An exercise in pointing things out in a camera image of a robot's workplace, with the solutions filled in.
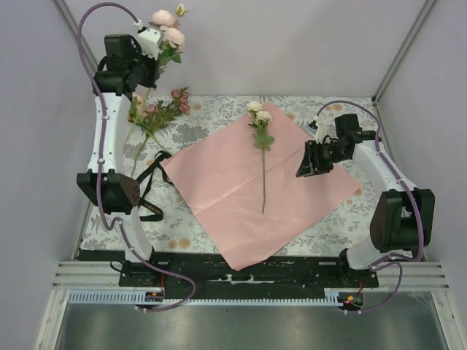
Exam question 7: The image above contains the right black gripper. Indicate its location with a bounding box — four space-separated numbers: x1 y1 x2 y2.
296 140 349 178

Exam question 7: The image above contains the aluminium frame rail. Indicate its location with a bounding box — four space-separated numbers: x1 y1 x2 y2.
53 261 449 292

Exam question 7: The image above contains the cream rose fake flower stem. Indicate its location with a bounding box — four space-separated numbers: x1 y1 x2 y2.
247 101 275 214

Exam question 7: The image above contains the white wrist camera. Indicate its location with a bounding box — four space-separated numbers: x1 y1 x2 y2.
134 20 163 61
309 115 330 144

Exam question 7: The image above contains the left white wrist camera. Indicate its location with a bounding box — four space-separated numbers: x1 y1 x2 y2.
134 20 163 61

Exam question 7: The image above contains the dark pink fake flower stem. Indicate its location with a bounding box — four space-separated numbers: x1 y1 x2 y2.
141 87 190 152

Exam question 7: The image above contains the pink peony fake flower stem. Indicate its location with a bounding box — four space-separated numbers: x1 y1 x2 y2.
147 4 188 78

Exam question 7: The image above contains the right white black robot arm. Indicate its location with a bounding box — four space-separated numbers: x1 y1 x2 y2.
296 114 435 287

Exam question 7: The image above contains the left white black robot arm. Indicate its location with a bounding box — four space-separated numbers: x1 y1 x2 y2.
77 34 161 287

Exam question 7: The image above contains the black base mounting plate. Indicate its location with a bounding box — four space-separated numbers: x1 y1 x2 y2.
119 252 378 300

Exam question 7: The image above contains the floral patterned table mat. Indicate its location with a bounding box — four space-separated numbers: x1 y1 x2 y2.
80 96 379 256

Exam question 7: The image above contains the pale pink fake flower stem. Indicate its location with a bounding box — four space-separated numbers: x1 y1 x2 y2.
127 90 156 177

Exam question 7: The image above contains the white slotted cable duct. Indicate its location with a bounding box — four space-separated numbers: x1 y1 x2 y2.
68 287 366 306

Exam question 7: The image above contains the black ribbon with gold text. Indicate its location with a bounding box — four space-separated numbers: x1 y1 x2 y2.
134 151 176 222

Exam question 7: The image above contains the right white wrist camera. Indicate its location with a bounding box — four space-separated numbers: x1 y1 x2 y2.
309 115 330 144

